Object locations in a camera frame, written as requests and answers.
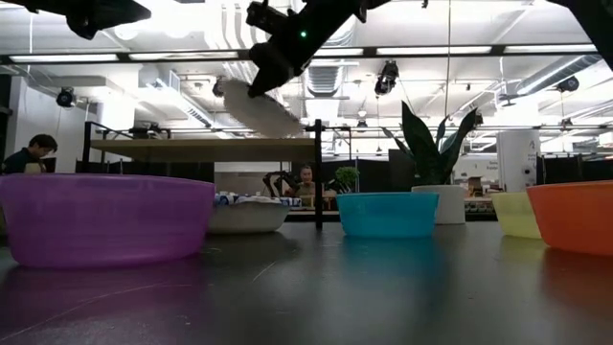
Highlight black overhead frame bar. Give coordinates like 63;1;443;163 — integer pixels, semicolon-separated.
0;43;600;66

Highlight wooden shelf black legs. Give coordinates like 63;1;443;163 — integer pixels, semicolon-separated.
81;118;327;231

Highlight thin hanging cable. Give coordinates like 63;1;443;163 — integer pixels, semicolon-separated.
444;0;453;121

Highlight teal plastic bowl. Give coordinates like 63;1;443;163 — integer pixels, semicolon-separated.
335;192;441;239

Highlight yellow plastic bowl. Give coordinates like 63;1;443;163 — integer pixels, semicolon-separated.
488;191;542;240

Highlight black partition screen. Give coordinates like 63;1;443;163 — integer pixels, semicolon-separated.
75;160;216;184
534;153;613;186

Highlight person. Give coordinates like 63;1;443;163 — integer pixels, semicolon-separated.
285;164;321;197
1;133;59;175

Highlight white LED light strip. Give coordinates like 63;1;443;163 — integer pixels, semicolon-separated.
504;44;599;54
127;51;239;61
313;47;365;57
375;45;493;56
9;53;120;63

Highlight small green bushy plant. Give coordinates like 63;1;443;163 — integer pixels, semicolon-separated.
333;166;361;194

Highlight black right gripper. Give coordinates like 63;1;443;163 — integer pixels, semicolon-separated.
246;0;347;99

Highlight white round column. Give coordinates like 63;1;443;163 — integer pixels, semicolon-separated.
496;128;542;194

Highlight purple plastic bowl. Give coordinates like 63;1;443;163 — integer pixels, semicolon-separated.
0;172;216;268

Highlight green snake plant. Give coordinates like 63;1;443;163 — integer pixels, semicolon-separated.
381;100;480;187

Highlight brown cardboard box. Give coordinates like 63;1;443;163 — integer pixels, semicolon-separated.
467;175;486;198

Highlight white plant pot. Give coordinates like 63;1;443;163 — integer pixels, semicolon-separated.
411;184;466;225

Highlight blue-patterned white paper plate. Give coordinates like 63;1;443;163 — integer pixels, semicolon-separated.
208;192;304;235
222;78;306;140

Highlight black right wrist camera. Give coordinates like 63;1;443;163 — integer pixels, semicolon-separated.
245;0;291;35

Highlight orange plastic bowl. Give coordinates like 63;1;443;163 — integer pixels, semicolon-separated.
525;179;613;258

